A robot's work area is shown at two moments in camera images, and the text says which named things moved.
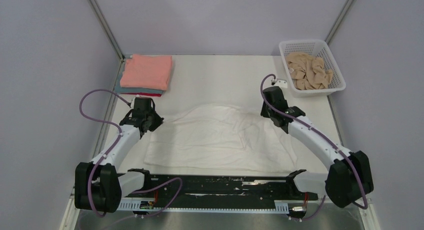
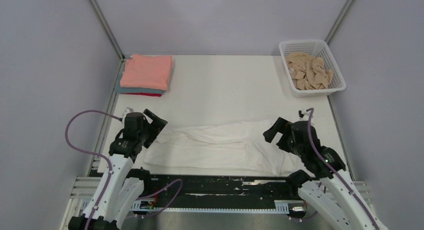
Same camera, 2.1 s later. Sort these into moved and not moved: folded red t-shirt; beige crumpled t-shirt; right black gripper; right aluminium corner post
Moved: right black gripper
Not moved: right aluminium corner post; beige crumpled t-shirt; folded red t-shirt
